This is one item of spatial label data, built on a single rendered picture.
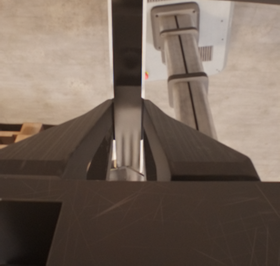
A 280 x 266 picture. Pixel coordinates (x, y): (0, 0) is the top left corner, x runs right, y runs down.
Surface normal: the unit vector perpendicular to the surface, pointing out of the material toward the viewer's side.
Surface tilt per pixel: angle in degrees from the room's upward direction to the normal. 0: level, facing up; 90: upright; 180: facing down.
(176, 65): 90
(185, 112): 90
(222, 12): 0
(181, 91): 90
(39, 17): 0
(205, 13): 0
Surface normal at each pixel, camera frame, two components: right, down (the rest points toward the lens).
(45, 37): 0.00, 0.76
